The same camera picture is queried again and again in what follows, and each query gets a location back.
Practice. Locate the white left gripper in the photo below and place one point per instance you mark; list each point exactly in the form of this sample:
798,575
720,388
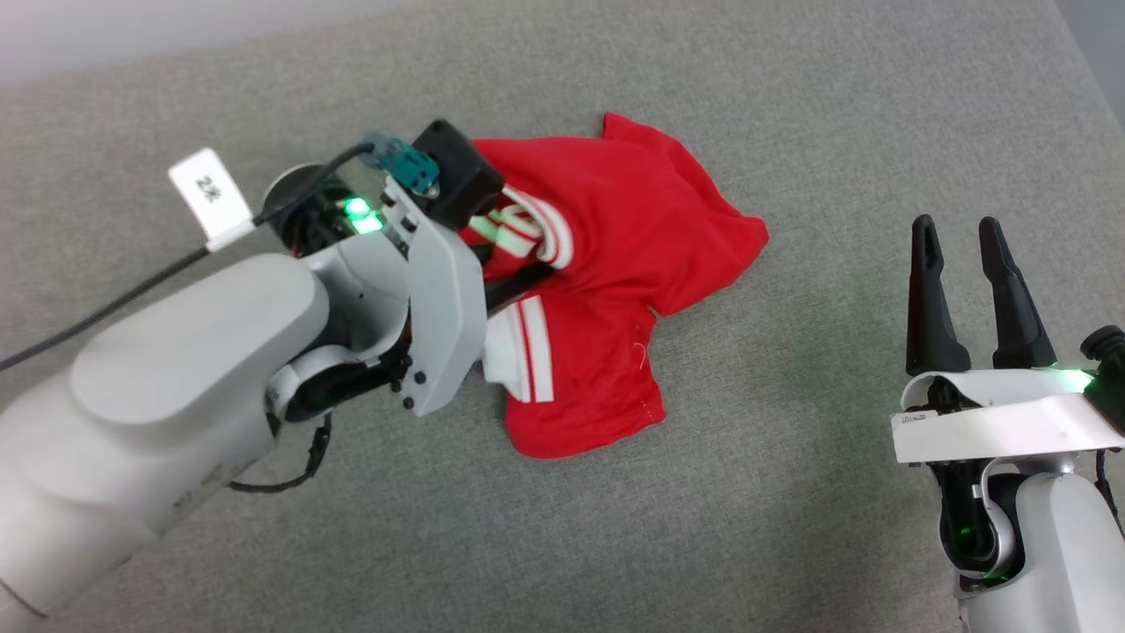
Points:
444,308

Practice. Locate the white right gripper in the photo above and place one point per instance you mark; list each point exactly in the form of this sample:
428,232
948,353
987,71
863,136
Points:
1002,422

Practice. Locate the red white jersey garment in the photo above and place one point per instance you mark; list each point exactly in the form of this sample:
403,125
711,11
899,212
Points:
615,264

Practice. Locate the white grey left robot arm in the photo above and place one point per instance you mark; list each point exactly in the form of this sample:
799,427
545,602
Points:
158,413

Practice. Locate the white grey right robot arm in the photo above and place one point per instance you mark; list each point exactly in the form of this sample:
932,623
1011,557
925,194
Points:
1055,545

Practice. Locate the grey fabric sofa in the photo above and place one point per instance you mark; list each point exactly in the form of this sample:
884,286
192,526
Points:
747,527

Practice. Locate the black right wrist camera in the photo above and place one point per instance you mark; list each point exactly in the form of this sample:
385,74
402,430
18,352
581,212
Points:
1109,369

